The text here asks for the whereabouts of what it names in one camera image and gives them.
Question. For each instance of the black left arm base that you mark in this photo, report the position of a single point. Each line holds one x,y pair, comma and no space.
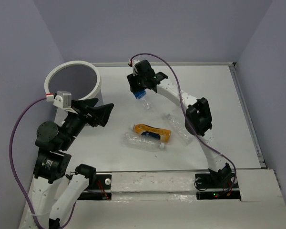
100,190

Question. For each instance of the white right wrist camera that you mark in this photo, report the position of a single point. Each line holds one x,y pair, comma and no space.
132,63

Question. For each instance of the blue label clear bottle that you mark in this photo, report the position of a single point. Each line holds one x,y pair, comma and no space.
143,99

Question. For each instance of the white plastic waste bin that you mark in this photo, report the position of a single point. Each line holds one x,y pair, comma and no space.
80,78

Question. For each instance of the clear crushed bottle front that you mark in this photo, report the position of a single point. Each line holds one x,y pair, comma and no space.
143,143

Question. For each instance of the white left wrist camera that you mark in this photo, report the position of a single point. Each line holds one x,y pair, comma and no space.
61,99

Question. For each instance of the orange label juice bottle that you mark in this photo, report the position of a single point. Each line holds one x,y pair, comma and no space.
160,134

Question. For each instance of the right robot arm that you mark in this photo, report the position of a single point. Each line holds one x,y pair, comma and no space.
197,114

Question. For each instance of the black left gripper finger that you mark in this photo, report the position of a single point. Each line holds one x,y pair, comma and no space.
99,116
81,106

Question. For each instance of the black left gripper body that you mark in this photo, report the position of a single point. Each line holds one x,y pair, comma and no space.
75,123

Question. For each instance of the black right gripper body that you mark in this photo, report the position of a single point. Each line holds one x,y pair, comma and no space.
141,80

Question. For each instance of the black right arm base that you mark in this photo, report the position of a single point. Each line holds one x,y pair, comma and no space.
206,189

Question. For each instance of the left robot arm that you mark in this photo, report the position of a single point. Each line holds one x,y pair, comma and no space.
50,169

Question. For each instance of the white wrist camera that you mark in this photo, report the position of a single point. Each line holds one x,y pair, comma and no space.
61,99
132,63

